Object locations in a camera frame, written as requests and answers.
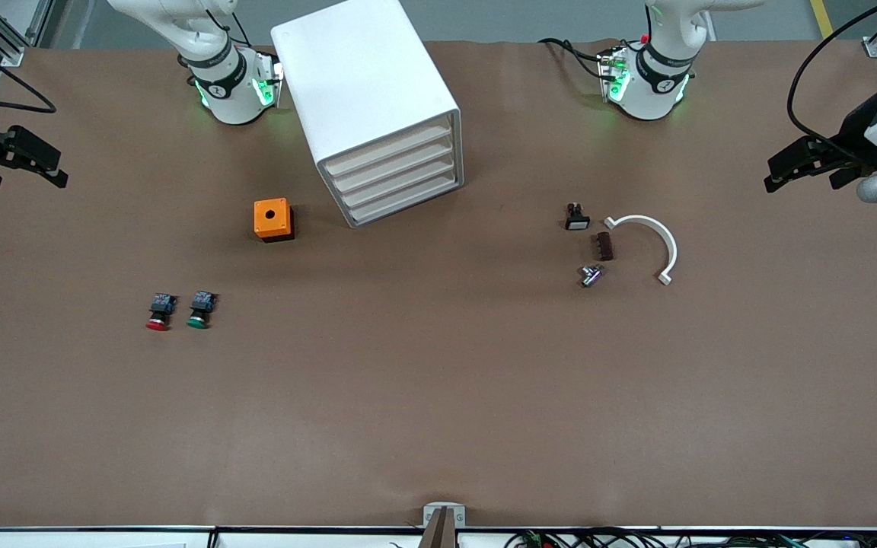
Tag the orange box with hole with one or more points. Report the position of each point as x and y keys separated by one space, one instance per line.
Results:
x=271 y=217

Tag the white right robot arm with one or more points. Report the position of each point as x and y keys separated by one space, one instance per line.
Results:
x=218 y=84

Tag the grey bracket with brown post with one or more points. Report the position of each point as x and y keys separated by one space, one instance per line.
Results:
x=444 y=525

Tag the red mushroom push button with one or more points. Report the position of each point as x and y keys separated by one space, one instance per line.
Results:
x=161 y=308

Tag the black switch with white face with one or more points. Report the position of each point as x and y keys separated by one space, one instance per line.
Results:
x=577 y=221

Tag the white curved plastic bracket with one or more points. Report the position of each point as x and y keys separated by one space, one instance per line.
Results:
x=665 y=278

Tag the brown terminal block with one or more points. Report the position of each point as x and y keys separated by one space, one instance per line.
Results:
x=604 y=246

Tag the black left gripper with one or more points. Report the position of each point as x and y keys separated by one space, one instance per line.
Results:
x=854 y=127

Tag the green mushroom push button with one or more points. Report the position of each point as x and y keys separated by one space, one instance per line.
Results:
x=201 y=304

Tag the white drawer cabinet shell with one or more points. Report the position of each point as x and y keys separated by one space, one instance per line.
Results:
x=347 y=68

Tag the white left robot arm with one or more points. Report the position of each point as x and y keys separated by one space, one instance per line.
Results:
x=648 y=91

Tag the white table edge rail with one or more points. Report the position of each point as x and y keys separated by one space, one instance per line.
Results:
x=65 y=539

